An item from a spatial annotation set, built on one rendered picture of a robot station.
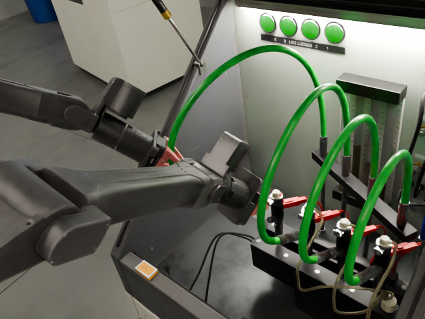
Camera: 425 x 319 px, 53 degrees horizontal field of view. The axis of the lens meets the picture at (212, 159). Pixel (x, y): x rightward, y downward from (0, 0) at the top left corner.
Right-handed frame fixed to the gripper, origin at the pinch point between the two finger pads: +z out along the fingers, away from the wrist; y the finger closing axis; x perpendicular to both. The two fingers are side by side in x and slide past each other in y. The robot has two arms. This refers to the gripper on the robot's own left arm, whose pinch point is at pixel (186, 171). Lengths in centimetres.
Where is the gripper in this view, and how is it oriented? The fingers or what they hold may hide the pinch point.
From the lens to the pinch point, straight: 87.2
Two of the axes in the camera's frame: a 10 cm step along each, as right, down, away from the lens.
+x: -5.3, 8.0, 2.9
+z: 8.4, 4.6, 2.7
